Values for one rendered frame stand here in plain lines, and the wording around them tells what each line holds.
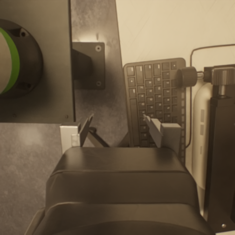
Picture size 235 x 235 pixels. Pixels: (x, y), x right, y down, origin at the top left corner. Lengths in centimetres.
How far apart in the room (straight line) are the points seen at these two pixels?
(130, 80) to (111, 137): 90
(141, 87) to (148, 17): 15
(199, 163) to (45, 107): 38
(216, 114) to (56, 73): 32
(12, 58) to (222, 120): 37
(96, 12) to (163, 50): 84
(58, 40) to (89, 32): 82
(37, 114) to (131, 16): 29
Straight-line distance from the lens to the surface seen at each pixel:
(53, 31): 37
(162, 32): 41
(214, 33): 46
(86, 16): 120
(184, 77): 32
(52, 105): 37
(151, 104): 39
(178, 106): 41
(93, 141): 115
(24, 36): 38
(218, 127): 36
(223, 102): 34
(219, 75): 33
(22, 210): 185
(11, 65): 29
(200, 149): 45
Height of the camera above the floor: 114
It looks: 74 degrees down
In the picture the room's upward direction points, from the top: 177 degrees clockwise
